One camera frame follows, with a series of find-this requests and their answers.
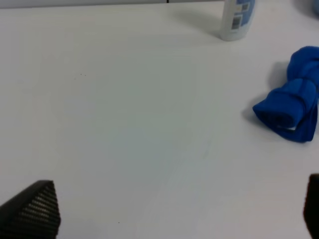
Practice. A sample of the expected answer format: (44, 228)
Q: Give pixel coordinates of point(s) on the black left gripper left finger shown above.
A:
(31, 214)

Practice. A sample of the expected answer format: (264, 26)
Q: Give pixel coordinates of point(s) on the white blue shampoo bottle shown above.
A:
(236, 19)

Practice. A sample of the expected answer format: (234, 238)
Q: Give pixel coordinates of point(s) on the blue rolled cloth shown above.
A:
(291, 111)

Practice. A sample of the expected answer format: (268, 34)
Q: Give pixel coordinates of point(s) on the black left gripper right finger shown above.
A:
(311, 206)

